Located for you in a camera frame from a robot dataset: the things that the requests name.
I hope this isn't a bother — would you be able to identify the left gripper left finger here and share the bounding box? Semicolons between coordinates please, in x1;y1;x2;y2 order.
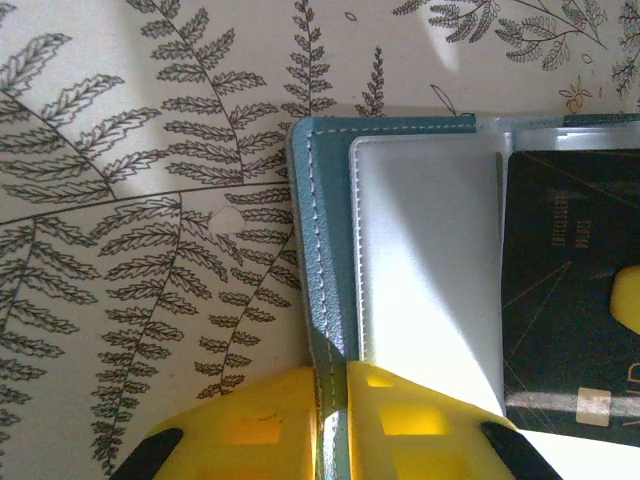
112;367;321;480

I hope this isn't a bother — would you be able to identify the floral patterned tablecloth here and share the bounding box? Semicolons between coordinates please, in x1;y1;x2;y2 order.
0;0;640;480

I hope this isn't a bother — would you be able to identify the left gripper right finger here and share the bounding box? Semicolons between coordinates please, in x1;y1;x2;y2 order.
344;360;566;480

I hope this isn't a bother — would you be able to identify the black credit card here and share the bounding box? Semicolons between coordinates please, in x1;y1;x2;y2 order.
501;149;640;446

